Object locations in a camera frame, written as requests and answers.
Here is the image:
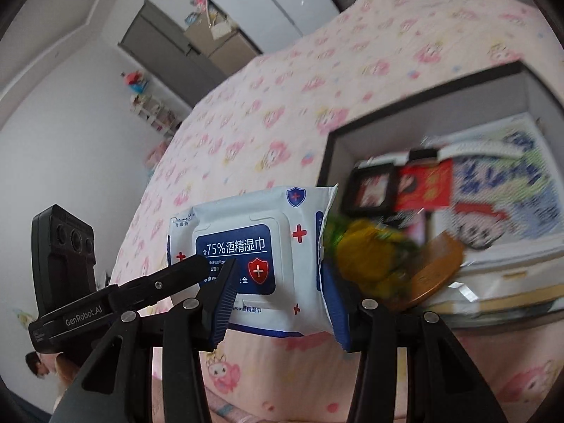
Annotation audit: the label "red envelope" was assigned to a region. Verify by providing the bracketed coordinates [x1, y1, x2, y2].
[395, 159, 453, 211]

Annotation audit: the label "black framed red picture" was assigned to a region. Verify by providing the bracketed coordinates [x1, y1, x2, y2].
[340, 163, 400, 218]

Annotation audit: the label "dark grey cardboard box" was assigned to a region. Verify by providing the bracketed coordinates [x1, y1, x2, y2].
[317, 61, 563, 326]

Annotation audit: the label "grey door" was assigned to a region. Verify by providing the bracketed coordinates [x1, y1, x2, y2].
[118, 0, 227, 107]

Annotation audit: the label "white blue wet wipes pack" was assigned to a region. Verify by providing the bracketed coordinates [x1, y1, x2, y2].
[167, 186, 337, 338]

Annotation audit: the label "green yellow snack bag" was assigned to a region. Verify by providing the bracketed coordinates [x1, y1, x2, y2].
[323, 215, 421, 307]

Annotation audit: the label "pink cartoon print blanket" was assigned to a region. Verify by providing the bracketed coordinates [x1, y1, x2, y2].
[112, 0, 563, 422]

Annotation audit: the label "white small shelf rack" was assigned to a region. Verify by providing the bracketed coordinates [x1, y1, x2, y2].
[130, 94, 181, 137]

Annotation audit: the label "white band smartwatch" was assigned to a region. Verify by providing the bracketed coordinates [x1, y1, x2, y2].
[396, 140, 526, 165]

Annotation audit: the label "blue white picture book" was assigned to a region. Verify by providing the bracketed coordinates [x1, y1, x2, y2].
[427, 113, 563, 268]

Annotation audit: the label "person left hand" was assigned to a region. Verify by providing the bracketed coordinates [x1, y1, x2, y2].
[54, 353, 79, 409]

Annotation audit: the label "brown cardboard boxes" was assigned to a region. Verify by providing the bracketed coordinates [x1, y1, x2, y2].
[184, 12, 261, 76]

